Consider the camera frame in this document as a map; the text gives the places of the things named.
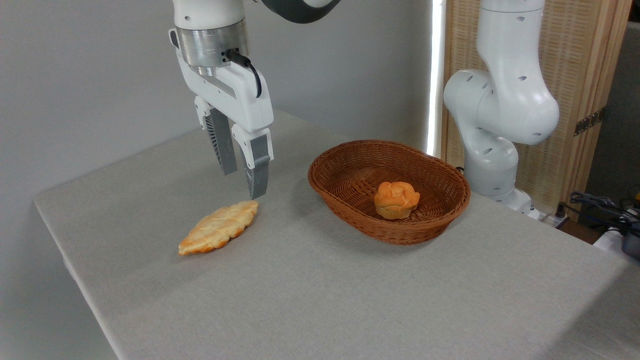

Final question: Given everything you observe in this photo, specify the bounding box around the brown oval wicker basket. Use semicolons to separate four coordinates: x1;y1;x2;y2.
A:
307;139;471;246

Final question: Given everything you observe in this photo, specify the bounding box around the grey tablecloth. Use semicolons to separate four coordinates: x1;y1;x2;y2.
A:
34;109;640;360

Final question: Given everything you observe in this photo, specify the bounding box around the white vertical light strip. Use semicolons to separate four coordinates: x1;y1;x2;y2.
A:
425;0;447;159

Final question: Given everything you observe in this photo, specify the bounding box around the black cable bundle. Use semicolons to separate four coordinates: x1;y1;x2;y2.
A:
556;191;640;236

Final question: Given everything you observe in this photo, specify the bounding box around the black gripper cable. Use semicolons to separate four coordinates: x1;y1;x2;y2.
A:
225;48;263;99

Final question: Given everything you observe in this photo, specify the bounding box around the round orange bun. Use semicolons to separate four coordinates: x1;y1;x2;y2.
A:
374;181;421;221

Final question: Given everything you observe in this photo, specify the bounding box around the croissant-shaped bread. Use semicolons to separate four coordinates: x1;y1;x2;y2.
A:
178;200;259;256

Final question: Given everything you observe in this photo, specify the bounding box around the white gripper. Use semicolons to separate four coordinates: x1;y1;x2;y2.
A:
175;49;275;200

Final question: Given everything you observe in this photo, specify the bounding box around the dark metal screen hinge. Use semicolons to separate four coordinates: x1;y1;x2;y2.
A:
573;107;607;137

